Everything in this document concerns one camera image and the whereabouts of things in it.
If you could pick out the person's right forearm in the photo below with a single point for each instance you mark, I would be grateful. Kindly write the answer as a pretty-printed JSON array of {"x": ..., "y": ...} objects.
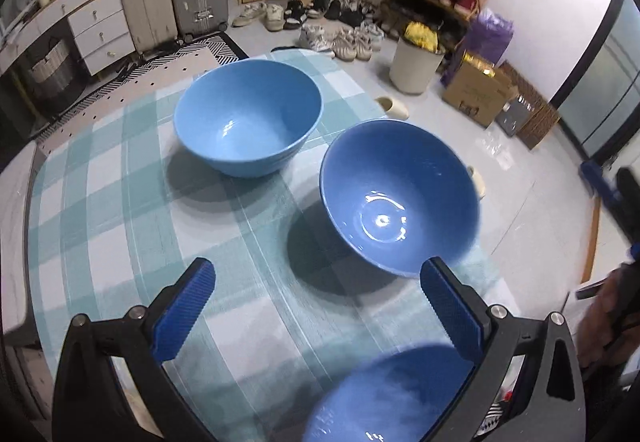
[{"x": 615, "y": 402}]

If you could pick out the beige slipper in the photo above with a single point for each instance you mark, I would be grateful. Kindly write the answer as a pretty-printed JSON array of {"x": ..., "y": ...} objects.
[
  {"x": 392, "y": 106},
  {"x": 477, "y": 182}
]

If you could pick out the white bin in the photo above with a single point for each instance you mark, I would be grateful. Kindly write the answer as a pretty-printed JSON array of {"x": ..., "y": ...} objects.
[{"x": 415, "y": 69}]

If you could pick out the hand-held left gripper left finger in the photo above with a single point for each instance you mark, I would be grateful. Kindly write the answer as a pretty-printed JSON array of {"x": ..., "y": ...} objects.
[{"x": 180, "y": 317}]

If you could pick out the brown patterned box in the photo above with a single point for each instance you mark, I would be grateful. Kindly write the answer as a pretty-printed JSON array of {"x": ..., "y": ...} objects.
[{"x": 537, "y": 116}]

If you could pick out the white drawer cabinet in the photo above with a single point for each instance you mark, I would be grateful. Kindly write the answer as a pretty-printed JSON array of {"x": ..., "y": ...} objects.
[{"x": 97, "y": 26}]

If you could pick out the cardboard box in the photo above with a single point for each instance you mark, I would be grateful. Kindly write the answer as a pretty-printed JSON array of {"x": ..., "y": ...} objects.
[{"x": 472, "y": 94}]

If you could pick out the black and white patterned rug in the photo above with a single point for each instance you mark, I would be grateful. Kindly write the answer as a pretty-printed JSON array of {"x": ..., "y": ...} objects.
[{"x": 150, "y": 71}]

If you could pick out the row of sneakers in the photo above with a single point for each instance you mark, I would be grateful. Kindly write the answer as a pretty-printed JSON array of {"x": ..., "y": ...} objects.
[{"x": 345, "y": 44}]

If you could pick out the glass sliding door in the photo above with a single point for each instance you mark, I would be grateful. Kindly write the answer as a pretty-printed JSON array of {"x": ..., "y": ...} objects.
[{"x": 610, "y": 86}]

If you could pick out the person's right hand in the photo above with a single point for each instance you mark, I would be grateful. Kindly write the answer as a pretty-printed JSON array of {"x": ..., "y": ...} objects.
[{"x": 597, "y": 322}]

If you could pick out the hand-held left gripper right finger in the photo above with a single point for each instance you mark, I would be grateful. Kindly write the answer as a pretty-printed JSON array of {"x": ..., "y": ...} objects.
[{"x": 450, "y": 307}]

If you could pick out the teal checked tablecloth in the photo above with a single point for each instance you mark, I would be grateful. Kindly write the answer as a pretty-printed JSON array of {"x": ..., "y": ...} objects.
[{"x": 125, "y": 222}]

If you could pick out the light blue bowl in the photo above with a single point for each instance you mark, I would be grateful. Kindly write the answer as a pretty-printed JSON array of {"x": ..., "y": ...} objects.
[{"x": 245, "y": 121}]

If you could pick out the grey pouch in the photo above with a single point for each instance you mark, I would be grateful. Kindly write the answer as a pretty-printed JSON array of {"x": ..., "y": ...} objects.
[{"x": 512, "y": 119}]

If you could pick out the wicker basket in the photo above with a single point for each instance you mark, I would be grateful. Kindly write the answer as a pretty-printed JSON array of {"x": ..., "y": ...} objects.
[{"x": 52, "y": 71}]

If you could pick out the purple bag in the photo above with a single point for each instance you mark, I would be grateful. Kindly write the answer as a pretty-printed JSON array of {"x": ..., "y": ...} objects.
[{"x": 492, "y": 34}]

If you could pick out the wooden stick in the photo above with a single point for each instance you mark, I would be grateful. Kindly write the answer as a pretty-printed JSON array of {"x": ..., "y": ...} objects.
[{"x": 592, "y": 242}]

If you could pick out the yellow bag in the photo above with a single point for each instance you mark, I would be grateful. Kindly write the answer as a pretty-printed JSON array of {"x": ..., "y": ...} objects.
[{"x": 421, "y": 35}]

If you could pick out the gold foil pack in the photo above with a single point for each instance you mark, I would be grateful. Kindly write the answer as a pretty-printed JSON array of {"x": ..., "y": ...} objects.
[{"x": 479, "y": 64}]

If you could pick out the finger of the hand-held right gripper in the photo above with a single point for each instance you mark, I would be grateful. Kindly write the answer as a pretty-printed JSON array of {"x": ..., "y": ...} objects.
[
  {"x": 600, "y": 182},
  {"x": 630, "y": 202}
]

